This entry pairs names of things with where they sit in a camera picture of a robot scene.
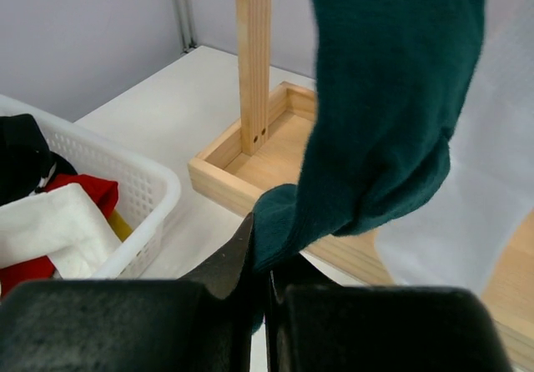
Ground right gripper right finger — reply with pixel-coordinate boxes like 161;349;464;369
265;255;512;371

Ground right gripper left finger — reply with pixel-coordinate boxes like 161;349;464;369
1;216;253;371

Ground mustard yellow sock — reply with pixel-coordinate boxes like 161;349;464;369
108;210;133;242

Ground red santa sock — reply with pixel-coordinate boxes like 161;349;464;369
1;174;118;297

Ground black sock white stripes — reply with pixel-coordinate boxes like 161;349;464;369
0;113;77;205

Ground dark green sock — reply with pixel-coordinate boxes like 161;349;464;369
252;0;486;274

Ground white plastic basket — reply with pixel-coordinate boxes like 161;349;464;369
1;95;181;279

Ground wooden clothes rack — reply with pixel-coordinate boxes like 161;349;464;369
188;0;533;371

